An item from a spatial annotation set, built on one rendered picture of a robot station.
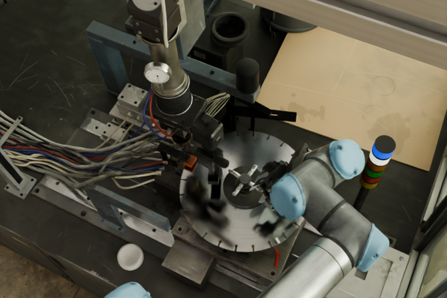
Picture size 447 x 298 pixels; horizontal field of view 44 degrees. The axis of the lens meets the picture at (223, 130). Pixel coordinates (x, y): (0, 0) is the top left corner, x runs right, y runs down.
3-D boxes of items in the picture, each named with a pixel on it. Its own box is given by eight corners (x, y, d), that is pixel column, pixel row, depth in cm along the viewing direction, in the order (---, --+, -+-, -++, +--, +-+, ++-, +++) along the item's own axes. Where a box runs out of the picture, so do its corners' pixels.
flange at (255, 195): (265, 166, 140) (265, 161, 138) (269, 207, 135) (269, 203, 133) (221, 168, 141) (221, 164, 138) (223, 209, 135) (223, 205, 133)
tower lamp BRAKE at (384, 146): (395, 146, 122) (398, 140, 119) (388, 162, 120) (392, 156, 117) (376, 138, 123) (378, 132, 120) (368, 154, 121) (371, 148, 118)
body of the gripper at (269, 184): (249, 185, 123) (279, 173, 113) (272, 161, 128) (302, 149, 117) (271, 211, 124) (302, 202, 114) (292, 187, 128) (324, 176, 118)
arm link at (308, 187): (318, 220, 94) (356, 187, 99) (271, 177, 98) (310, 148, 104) (305, 243, 99) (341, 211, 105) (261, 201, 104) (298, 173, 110)
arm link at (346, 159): (326, 149, 100) (354, 128, 105) (292, 163, 110) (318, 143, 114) (349, 185, 101) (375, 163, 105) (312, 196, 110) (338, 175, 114)
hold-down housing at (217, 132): (227, 161, 128) (224, 116, 110) (215, 176, 126) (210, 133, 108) (208, 149, 130) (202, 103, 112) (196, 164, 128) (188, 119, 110)
